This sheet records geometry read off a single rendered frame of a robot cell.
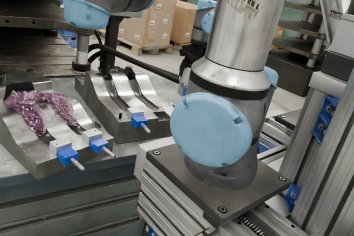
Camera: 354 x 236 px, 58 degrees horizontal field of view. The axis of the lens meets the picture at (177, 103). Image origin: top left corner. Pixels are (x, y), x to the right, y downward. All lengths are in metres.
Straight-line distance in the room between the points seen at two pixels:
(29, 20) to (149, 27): 3.44
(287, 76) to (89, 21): 4.60
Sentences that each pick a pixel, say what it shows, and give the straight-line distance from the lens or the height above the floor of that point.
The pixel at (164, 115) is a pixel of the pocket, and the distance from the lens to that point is 1.23.
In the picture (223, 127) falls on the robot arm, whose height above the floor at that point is 1.22.
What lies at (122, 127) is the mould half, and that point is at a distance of 1.12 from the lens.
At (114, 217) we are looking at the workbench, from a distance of 1.36.
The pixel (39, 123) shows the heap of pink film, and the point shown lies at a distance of 1.08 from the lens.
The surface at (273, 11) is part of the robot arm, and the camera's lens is 0.43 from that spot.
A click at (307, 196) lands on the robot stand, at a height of 1.02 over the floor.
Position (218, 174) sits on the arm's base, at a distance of 0.62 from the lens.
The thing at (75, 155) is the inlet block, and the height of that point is 0.87.
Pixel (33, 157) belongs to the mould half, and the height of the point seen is 0.86.
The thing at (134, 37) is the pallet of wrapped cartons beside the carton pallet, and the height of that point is 0.24.
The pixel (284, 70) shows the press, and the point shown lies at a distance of 5.05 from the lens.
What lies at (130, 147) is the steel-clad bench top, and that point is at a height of 0.80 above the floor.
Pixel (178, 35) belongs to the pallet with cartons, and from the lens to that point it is 5.79.
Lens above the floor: 1.41
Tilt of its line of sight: 23 degrees down
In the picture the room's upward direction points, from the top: 12 degrees clockwise
